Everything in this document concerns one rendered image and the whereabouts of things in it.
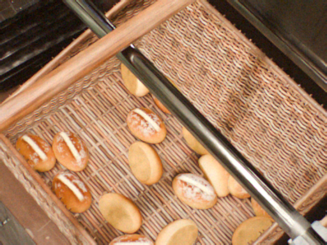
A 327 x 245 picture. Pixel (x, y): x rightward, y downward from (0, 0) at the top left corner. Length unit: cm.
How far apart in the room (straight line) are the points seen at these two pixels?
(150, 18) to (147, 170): 56
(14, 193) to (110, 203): 22
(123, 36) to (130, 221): 57
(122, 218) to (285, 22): 50
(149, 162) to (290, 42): 40
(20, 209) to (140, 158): 27
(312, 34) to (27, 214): 69
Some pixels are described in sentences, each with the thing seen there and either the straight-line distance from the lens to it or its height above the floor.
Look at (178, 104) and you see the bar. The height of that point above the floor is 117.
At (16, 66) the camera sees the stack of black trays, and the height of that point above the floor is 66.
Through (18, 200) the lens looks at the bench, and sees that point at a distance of 160.
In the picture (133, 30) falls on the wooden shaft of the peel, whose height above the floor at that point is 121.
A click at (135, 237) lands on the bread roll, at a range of 149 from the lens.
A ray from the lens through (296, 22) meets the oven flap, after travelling 135.
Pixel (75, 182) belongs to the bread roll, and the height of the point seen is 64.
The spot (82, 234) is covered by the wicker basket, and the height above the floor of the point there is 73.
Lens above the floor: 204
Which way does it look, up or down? 60 degrees down
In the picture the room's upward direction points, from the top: 6 degrees clockwise
